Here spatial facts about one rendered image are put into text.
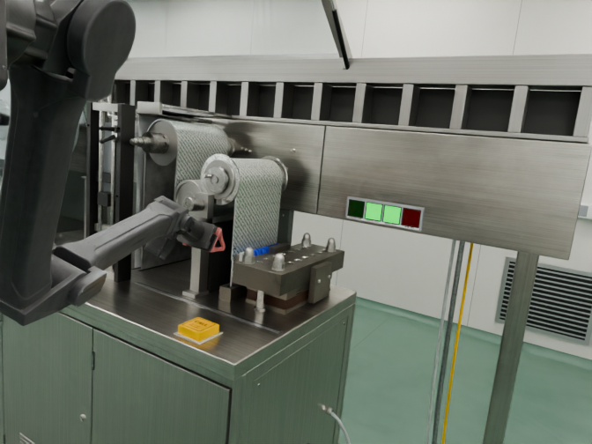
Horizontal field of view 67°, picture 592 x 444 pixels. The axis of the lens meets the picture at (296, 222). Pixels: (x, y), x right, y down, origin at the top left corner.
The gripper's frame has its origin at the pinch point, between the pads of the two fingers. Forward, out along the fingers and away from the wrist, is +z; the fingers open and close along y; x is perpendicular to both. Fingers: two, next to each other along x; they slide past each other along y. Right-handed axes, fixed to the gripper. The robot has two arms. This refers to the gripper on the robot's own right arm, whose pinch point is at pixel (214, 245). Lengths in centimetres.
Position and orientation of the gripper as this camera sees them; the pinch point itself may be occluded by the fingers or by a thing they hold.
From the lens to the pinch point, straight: 124.8
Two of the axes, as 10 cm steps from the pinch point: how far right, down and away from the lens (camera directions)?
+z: 3.9, 4.0, 8.3
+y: 8.5, 1.8, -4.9
